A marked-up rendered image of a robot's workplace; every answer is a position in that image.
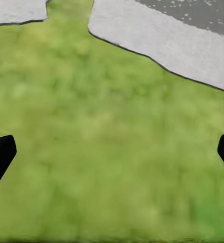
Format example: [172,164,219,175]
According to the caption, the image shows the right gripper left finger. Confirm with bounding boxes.
[0,135,17,180]

